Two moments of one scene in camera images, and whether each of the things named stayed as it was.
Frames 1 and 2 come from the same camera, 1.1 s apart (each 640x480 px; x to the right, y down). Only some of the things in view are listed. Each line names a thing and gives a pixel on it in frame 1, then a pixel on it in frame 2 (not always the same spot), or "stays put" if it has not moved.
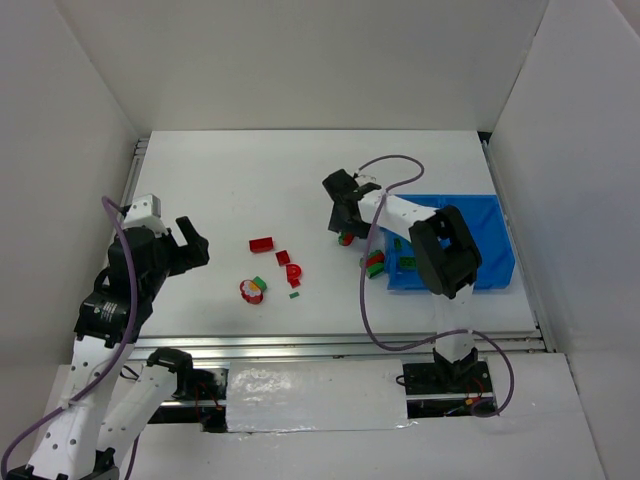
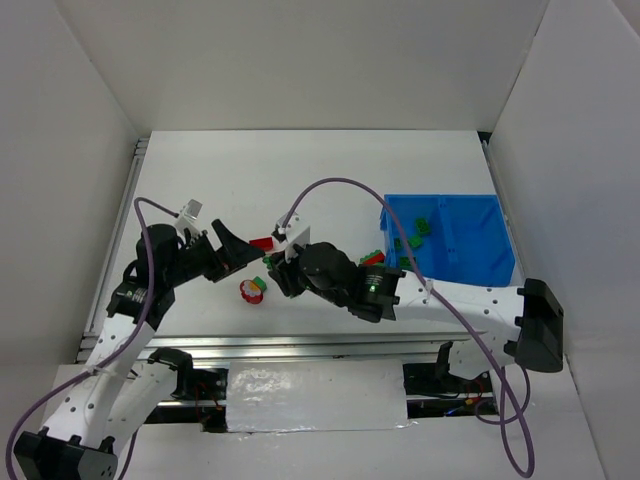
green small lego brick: [260, 282] stays put
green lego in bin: [408, 262] stays put
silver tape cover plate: [282, 396] stays put
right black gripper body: [343, 195] to [282, 275]
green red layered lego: [375, 263] stays put
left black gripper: [181, 251] to [215, 262]
